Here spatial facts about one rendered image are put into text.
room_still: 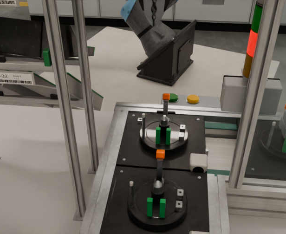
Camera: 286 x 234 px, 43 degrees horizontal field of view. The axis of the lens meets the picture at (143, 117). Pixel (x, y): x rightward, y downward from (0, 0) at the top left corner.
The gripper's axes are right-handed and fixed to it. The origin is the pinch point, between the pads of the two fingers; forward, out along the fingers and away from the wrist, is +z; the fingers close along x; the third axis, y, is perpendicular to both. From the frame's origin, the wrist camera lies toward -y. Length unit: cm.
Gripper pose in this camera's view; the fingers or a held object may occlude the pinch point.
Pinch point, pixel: (153, 22)
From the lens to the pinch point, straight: 110.1
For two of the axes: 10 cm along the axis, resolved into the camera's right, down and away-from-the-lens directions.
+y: 1.1, -6.0, 7.9
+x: -9.9, -0.6, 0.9
